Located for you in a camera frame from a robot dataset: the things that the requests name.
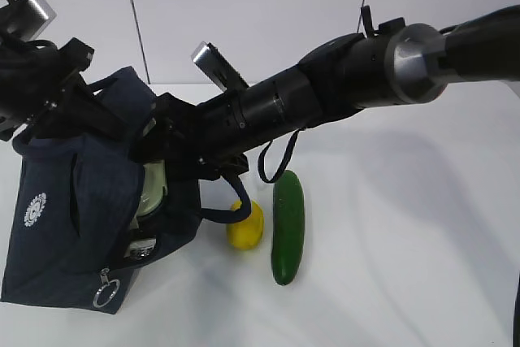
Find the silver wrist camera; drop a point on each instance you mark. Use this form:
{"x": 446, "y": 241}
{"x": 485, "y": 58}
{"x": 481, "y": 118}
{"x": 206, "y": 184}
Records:
{"x": 209, "y": 60}
{"x": 27, "y": 19}

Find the navy blue lunch bag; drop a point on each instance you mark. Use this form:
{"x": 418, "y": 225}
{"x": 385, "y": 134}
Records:
{"x": 71, "y": 245}

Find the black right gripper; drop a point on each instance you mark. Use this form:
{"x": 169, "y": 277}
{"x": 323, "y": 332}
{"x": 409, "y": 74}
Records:
{"x": 170, "y": 135}

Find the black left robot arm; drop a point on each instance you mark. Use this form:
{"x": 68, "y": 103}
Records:
{"x": 43, "y": 89}

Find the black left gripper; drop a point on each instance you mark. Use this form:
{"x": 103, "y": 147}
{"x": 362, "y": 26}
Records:
{"x": 34, "y": 77}

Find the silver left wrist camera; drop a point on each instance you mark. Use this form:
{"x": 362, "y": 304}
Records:
{"x": 27, "y": 19}

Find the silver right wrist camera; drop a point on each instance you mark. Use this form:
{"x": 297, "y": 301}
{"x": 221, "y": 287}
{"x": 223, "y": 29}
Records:
{"x": 209, "y": 60}

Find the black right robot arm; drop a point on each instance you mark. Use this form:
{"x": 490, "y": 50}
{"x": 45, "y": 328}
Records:
{"x": 392, "y": 64}

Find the glass container green lid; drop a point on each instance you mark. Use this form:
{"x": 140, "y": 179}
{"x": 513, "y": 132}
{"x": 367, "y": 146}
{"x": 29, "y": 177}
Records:
{"x": 152, "y": 195}

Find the green cucumber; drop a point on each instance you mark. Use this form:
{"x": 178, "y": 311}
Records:
{"x": 289, "y": 228}

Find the yellow lemon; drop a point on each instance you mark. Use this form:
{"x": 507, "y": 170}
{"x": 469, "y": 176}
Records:
{"x": 247, "y": 234}

